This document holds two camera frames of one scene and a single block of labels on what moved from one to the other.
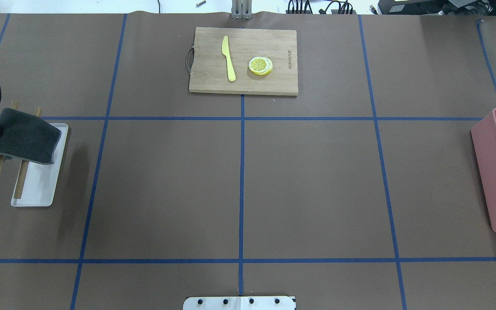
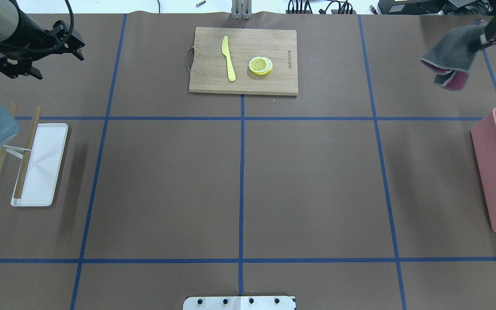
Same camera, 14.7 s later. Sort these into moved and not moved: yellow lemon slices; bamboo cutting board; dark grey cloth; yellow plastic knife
Moved: dark grey cloth
Not moved: yellow plastic knife; bamboo cutting board; yellow lemon slices
